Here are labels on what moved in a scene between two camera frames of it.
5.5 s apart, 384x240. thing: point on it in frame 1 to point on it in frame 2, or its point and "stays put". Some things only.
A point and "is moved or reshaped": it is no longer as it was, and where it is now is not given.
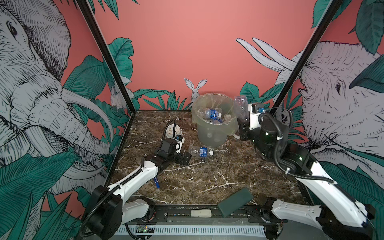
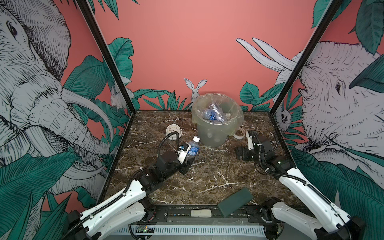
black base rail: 251,215 stays put
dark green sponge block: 235,202 stays put
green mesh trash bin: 211,133 stays put
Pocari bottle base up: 241,107 to 217,115
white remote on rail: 201,213 stays put
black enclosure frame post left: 108,55 stays put
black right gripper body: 249,134 to 248,155
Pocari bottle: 200,152 is moved or reshaped
